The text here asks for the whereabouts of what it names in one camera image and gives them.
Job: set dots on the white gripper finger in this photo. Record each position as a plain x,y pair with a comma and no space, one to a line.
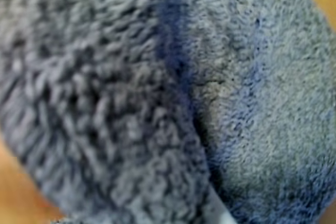
223,216

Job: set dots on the grey microfibre cloth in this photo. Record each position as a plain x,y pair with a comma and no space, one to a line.
131,90

